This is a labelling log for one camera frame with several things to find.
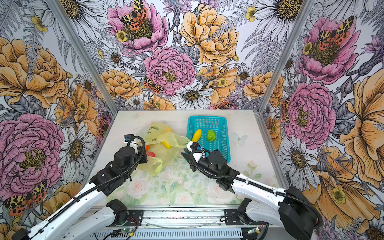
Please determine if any yellow corn toy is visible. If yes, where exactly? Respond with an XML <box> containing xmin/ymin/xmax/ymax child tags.
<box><xmin>192</xmin><ymin>129</ymin><xmax>203</xmax><ymax>143</ymax></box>

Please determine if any green fruit toy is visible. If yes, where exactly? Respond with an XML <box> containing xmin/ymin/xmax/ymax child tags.
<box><xmin>206</xmin><ymin>130</ymin><xmax>217</xmax><ymax>142</ymax></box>

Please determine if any yellow-green plastic bag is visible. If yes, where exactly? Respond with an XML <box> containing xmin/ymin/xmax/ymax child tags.
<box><xmin>137</xmin><ymin>122</ymin><xmax>190</xmax><ymax>176</ymax></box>

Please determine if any pink red fruit toy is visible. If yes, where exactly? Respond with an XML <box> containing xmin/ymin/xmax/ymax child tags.
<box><xmin>146</xmin><ymin>152</ymin><xmax>156</xmax><ymax>158</ymax></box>

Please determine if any yellow lemon toy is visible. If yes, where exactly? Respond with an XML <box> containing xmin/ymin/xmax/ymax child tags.
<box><xmin>162</xmin><ymin>141</ymin><xmax>172</xmax><ymax>149</ymax></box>

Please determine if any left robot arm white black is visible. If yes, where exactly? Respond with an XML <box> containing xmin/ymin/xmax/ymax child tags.
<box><xmin>12</xmin><ymin>146</ymin><xmax>147</xmax><ymax>240</ymax></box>

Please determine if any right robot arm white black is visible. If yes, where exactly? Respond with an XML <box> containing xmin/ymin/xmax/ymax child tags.
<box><xmin>181</xmin><ymin>142</ymin><xmax>324</xmax><ymax>240</ymax></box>

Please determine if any teal plastic basket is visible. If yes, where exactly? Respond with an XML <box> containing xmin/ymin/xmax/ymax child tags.
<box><xmin>187</xmin><ymin>116</ymin><xmax>231</xmax><ymax>163</ymax></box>

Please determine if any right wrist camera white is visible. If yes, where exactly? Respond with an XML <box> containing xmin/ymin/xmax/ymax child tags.
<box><xmin>187</xmin><ymin>142</ymin><xmax>206</xmax><ymax>163</ymax></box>

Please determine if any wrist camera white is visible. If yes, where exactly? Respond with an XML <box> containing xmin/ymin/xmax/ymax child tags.
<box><xmin>187</xmin><ymin>142</ymin><xmax>206</xmax><ymax>163</ymax></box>
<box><xmin>124</xmin><ymin>134</ymin><xmax>139</xmax><ymax>154</ymax></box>

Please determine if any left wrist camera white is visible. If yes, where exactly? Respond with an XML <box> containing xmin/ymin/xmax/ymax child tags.
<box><xmin>124</xmin><ymin>134</ymin><xmax>139</xmax><ymax>154</ymax></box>

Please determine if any aluminium front rail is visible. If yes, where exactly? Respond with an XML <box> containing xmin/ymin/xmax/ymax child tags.
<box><xmin>56</xmin><ymin>205</ymin><xmax>313</xmax><ymax>232</ymax></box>

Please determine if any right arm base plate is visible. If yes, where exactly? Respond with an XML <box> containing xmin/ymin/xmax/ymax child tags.
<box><xmin>224</xmin><ymin>209</ymin><xmax>250</xmax><ymax>226</ymax></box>

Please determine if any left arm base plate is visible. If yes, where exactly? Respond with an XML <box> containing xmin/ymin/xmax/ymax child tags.
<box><xmin>123</xmin><ymin>210</ymin><xmax>144</xmax><ymax>227</ymax></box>

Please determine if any white vented cable duct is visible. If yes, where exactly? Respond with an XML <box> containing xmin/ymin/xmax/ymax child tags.
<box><xmin>61</xmin><ymin>228</ymin><xmax>244</xmax><ymax>240</ymax></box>

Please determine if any left aluminium corner post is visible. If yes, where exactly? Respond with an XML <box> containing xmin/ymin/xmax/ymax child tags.
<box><xmin>47</xmin><ymin>1</ymin><xmax>119</xmax><ymax>116</ymax></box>

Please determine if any aluminium corner post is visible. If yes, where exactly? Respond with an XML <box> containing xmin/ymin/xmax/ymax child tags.
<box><xmin>47</xmin><ymin>1</ymin><xmax>119</xmax><ymax>116</ymax></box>
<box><xmin>258</xmin><ymin>0</ymin><xmax>315</xmax><ymax>115</ymax></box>

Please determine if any right aluminium corner post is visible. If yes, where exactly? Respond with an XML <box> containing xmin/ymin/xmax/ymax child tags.
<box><xmin>258</xmin><ymin>0</ymin><xmax>315</xmax><ymax>115</ymax></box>

